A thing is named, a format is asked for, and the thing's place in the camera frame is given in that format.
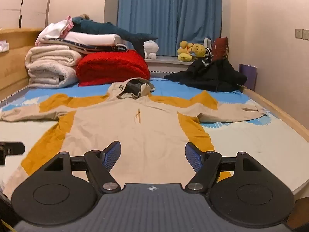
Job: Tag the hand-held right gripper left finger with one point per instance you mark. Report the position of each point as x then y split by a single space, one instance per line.
111 156

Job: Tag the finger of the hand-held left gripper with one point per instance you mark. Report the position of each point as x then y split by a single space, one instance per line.
15 148

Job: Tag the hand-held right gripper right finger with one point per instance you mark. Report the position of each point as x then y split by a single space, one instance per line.
194 158

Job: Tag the beige and yellow hoodie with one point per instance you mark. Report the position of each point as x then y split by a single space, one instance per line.
135 135

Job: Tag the blue printed bed sheet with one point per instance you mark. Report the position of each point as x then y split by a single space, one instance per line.
241 145

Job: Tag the wooden headboard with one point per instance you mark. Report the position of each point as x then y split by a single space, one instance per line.
13 70

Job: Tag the white folded quilt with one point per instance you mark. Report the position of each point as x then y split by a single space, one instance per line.
48 76

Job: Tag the black jacket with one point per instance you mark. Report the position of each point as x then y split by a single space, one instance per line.
207 76

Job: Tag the red folded blanket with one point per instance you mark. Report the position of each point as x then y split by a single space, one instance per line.
113 67

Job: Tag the purple bag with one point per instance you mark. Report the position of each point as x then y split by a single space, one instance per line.
248 76

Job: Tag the window sill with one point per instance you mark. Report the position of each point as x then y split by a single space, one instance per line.
166 62

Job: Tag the tissue box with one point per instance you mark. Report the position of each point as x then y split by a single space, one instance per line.
3 46

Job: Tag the yellow duck plush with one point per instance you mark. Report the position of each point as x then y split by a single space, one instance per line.
184 53

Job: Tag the striped plush toy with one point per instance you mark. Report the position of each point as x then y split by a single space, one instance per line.
209 52

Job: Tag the yellow bear plush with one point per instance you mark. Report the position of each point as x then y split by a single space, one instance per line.
200 50

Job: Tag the dark red cushion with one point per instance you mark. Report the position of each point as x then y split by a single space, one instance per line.
220 48

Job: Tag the white plush toy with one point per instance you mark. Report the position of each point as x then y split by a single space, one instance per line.
151 49

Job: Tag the white and navy folded blanket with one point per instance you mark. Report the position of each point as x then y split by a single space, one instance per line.
91 40

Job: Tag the white and pink cloth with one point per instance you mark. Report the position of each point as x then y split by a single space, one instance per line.
56 29

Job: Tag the dark teal shark plush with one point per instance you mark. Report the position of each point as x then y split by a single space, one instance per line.
96 26

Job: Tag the brown plush toy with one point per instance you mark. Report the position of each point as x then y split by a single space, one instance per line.
85 16

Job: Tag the blue curtain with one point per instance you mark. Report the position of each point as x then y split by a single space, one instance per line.
169 17

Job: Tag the white wardrobe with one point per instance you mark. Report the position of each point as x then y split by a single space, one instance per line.
26 2

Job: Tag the wooden bed frame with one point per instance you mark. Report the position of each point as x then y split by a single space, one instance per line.
284 116

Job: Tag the wall switch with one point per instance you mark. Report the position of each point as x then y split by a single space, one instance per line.
305 34
298 33

